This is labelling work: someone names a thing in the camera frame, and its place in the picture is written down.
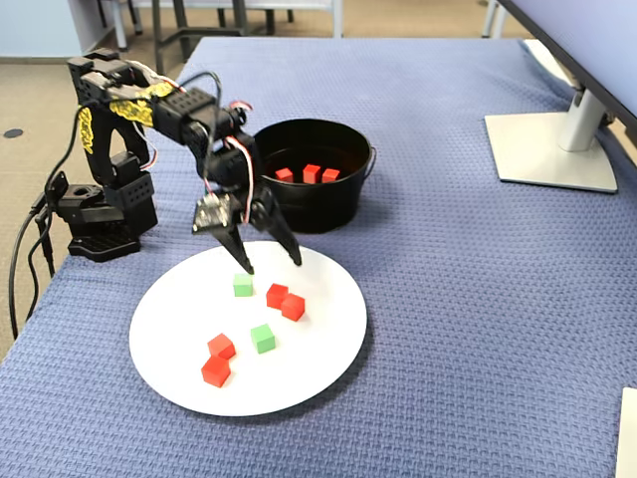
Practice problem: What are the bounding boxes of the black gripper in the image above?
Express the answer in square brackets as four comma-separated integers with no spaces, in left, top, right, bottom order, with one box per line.
[213,183,304,277]

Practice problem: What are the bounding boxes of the white round plate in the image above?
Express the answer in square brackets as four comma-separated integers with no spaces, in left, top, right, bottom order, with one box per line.
[127,240,369,418]

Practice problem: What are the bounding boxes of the black metal bucket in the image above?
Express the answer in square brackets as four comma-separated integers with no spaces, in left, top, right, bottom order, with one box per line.
[248,118,378,235]

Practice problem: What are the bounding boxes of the blue woven tablecloth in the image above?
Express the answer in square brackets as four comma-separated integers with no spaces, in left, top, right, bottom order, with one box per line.
[0,37,637,478]

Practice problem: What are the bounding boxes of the dark chair legs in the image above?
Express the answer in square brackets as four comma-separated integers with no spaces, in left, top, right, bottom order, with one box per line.
[97,0,145,36]
[216,7,296,37]

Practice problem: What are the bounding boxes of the white desk with legs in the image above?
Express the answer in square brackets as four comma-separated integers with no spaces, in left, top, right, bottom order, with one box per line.
[111,0,344,54]

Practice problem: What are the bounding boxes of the monitor with silver stand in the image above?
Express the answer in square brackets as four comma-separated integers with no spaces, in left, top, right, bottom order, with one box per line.
[483,0,637,194]

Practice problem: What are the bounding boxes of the white desk legs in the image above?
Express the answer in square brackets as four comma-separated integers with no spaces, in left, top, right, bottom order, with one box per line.
[480,0,505,40]

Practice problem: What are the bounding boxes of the white flat object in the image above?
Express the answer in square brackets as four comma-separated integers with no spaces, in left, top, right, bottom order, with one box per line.
[615,386,637,478]

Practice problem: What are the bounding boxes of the red white servo wire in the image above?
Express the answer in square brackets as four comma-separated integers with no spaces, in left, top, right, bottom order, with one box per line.
[129,121,163,173]
[201,99,256,225]
[126,59,168,86]

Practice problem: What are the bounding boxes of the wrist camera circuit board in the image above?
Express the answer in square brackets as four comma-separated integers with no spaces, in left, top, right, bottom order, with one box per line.
[191,192,236,236]

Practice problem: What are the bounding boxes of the thick black cable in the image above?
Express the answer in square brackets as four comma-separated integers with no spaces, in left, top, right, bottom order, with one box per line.
[23,213,59,325]
[7,198,51,341]

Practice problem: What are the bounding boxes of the dark grey metal frame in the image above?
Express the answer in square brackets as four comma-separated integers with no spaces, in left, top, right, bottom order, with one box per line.
[151,0,250,76]

